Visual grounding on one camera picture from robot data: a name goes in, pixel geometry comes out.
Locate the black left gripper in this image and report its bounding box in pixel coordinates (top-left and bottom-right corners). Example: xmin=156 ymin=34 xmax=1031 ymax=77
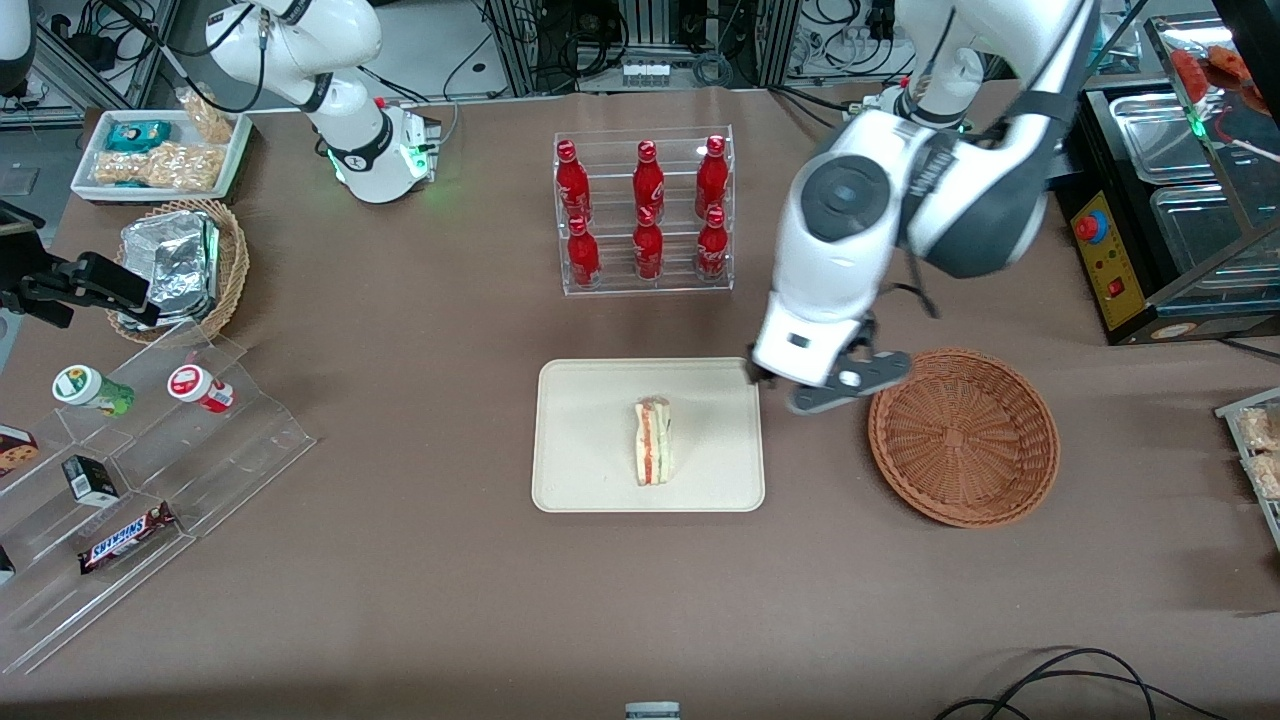
xmin=747 ymin=310 xmax=883 ymax=389

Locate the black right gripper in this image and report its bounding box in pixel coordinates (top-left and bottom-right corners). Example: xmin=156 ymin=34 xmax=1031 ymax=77
xmin=0 ymin=200 xmax=79 ymax=329

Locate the triangular sandwich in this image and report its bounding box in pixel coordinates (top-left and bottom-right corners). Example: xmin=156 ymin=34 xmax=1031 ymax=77
xmin=634 ymin=396 xmax=675 ymax=487

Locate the white snack tray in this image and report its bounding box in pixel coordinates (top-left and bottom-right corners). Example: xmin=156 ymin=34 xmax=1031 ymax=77
xmin=70 ymin=108 xmax=254 ymax=205

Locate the cream rectangular tray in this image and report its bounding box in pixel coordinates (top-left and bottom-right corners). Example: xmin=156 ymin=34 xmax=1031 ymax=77
xmin=531 ymin=357 xmax=767 ymax=514

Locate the tan wicker basket with foil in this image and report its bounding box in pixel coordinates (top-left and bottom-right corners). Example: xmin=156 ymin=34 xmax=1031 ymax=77
xmin=105 ymin=198 xmax=251 ymax=347

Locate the round brown wicker basket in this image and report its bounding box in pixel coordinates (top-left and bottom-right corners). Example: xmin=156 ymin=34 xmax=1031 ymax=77
xmin=867 ymin=347 xmax=1061 ymax=529

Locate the grey tray with snacks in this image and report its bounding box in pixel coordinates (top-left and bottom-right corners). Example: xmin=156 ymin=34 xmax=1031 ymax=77
xmin=1215 ymin=388 xmax=1280 ymax=552

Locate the green lidded drink bottle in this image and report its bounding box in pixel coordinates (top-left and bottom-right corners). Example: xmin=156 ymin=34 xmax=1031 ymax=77
xmin=52 ymin=365 xmax=136 ymax=418

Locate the red soda bottle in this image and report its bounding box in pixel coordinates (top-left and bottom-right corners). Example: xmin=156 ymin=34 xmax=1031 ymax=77
xmin=632 ymin=140 xmax=667 ymax=215
xmin=696 ymin=205 xmax=731 ymax=283
xmin=632 ymin=206 xmax=666 ymax=283
xmin=695 ymin=135 xmax=730 ymax=215
xmin=555 ymin=140 xmax=592 ymax=223
xmin=567 ymin=215 xmax=602 ymax=291

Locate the silver foil package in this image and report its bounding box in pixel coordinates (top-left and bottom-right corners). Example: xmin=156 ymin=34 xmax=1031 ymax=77
xmin=118 ymin=210 xmax=222 ymax=331

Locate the brown cookie box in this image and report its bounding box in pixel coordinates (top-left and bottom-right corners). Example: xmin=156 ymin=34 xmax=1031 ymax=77
xmin=0 ymin=424 xmax=41 ymax=479

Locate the large clear peanut bag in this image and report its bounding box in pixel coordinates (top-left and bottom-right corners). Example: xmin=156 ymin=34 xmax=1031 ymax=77
xmin=93 ymin=142 xmax=229 ymax=192

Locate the red lidded drink bottle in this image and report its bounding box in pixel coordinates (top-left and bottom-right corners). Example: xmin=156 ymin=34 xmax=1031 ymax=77
xmin=167 ymin=364 xmax=237 ymax=415

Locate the teal snack packet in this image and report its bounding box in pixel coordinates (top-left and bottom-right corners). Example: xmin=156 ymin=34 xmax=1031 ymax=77
xmin=105 ymin=120 xmax=173 ymax=154

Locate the small black carton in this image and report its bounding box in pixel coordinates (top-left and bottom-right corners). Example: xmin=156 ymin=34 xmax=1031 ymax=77
xmin=62 ymin=455 xmax=121 ymax=507

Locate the clear acrylic bottle rack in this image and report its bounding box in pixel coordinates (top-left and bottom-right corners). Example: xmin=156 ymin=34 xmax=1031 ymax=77
xmin=553 ymin=125 xmax=736 ymax=297

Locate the small clear peanut bag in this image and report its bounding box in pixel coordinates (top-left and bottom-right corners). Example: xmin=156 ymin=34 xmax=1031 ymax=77
xmin=178 ymin=88 xmax=237 ymax=145

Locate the clear acrylic stepped shelf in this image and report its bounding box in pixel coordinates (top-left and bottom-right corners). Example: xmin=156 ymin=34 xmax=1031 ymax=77
xmin=0 ymin=320 xmax=318 ymax=677

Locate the Snickers chocolate bar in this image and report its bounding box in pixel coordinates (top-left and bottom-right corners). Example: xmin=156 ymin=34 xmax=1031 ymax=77
xmin=78 ymin=502 xmax=178 ymax=575

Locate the black food warmer cabinet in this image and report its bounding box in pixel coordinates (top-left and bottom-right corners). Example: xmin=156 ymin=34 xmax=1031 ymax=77
xmin=1055 ymin=12 xmax=1280 ymax=348

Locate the steel food pan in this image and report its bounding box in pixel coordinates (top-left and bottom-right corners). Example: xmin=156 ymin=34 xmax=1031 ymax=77
xmin=1108 ymin=92 xmax=1219 ymax=187

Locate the red food in warmer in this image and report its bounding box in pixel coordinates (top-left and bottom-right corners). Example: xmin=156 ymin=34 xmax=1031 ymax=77
xmin=1168 ymin=45 xmax=1267 ymax=111

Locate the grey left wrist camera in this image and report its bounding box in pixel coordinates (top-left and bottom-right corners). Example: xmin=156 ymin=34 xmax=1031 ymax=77
xmin=788 ymin=350 xmax=913 ymax=415

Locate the black cable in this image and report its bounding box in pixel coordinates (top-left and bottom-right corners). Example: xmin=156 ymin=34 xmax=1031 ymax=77
xmin=935 ymin=647 xmax=1233 ymax=720

